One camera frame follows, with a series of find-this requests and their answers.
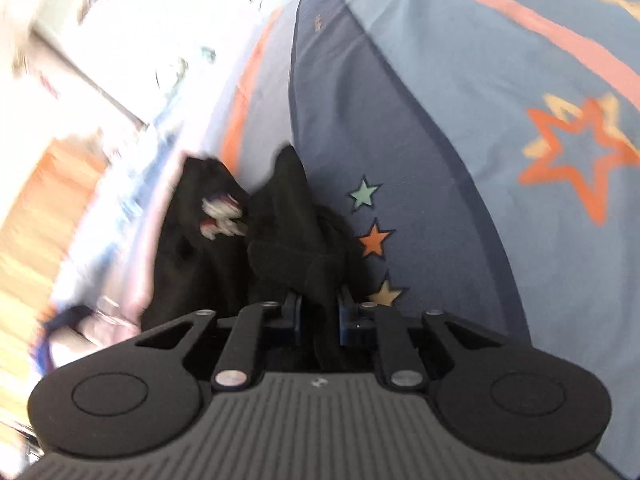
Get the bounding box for wooden headboard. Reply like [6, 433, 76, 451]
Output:
[0, 134, 112, 386]

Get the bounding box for black trousers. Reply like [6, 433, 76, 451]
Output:
[140, 145, 373, 372]

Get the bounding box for striped star bedsheet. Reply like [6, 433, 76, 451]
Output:
[25, 0, 639, 479]

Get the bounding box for teal sliding wardrobe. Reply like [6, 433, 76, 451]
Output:
[1, 0, 253, 124]

